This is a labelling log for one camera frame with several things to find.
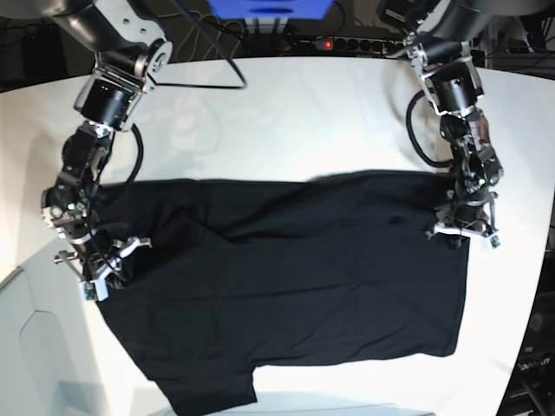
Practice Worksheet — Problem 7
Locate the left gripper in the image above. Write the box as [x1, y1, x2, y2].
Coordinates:
[425, 192, 499, 250]

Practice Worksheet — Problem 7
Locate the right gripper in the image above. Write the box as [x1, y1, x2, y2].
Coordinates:
[54, 236, 152, 289]

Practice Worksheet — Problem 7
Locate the black T-shirt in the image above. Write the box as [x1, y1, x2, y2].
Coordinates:
[96, 172, 468, 415]

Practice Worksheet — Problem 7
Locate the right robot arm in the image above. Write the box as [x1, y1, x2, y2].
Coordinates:
[1, 1, 173, 301]

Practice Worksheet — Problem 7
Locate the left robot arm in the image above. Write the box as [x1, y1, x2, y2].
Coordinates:
[385, 1, 503, 250]

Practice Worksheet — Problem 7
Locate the black power strip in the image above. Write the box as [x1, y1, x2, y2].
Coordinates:
[280, 37, 403, 58]

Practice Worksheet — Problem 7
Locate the blue box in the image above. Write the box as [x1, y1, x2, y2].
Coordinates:
[207, 0, 334, 20]

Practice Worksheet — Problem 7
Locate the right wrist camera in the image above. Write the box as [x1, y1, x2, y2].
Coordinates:
[79, 279, 109, 302]

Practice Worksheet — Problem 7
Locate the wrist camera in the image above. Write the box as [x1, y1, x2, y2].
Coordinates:
[79, 279, 109, 302]
[481, 233, 500, 250]

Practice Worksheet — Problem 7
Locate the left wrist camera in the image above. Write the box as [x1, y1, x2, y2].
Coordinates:
[481, 233, 500, 250]

